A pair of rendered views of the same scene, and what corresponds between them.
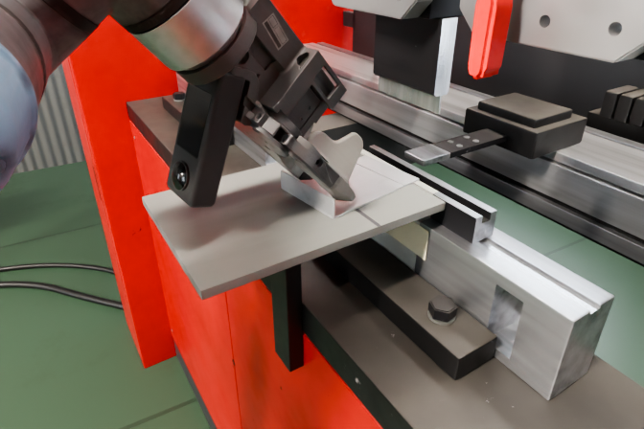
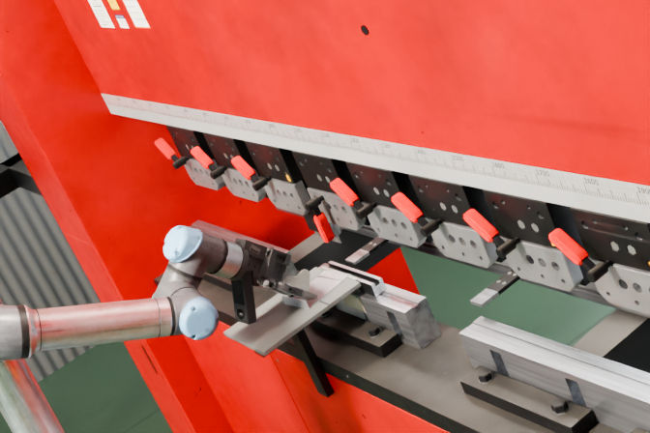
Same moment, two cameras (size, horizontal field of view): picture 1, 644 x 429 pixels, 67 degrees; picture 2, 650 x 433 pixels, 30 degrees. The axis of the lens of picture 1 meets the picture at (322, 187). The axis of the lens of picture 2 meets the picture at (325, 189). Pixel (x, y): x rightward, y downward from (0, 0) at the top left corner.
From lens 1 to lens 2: 2.11 m
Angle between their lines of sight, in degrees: 9
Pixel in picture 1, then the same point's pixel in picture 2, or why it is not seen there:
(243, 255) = (275, 335)
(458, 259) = (372, 305)
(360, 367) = (345, 368)
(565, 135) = not seen: hidden behind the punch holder
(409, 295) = (362, 331)
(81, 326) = not seen: outside the picture
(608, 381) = (449, 333)
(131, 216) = (189, 379)
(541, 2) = (335, 214)
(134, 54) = (147, 238)
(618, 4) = (347, 216)
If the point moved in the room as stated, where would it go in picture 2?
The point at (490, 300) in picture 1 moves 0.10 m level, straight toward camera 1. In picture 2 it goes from (388, 318) to (373, 347)
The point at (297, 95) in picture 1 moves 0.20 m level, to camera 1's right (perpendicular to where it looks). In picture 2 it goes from (272, 268) to (362, 232)
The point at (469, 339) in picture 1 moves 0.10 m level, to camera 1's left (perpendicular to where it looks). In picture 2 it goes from (385, 338) to (340, 355)
